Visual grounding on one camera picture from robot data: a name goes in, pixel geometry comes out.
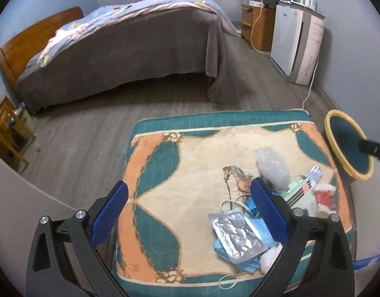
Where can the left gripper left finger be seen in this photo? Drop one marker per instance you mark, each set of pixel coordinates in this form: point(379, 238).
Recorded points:
point(49, 270)

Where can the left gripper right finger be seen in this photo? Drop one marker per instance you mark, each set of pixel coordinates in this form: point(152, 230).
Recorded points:
point(329, 271)

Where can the red white paper bag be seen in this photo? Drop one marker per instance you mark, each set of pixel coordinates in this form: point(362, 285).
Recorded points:
point(326, 201)

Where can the green tissue box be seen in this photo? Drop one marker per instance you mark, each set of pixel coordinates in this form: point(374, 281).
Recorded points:
point(300, 195)

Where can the silver foil package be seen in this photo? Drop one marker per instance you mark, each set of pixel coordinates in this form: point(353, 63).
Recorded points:
point(238, 236)

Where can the clear plastic bag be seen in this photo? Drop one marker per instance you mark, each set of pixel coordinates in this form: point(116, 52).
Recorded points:
point(273, 168)

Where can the white tissue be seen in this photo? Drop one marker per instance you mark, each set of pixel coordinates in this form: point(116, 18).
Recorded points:
point(270, 258)

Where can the teal yellow-rimmed trash bin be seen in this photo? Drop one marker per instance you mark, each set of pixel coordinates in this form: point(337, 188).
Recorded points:
point(343, 135)

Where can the white air purifier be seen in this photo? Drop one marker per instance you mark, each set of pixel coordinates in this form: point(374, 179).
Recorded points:
point(296, 43)

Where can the wooden chair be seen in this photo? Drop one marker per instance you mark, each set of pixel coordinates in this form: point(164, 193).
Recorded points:
point(11, 126)

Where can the teal patterned floor mat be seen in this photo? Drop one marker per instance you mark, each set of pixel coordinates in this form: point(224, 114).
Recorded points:
point(181, 169)

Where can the wooden side cabinet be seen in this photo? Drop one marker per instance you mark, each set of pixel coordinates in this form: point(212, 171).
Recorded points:
point(257, 27)

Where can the wooden headboard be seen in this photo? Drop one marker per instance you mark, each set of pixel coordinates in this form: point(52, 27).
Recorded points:
point(16, 53)

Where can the light blue quilt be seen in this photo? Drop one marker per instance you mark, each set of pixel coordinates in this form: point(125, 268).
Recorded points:
point(77, 30)

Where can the bed with brown cover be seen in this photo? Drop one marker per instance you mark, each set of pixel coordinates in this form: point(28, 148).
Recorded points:
point(162, 43)

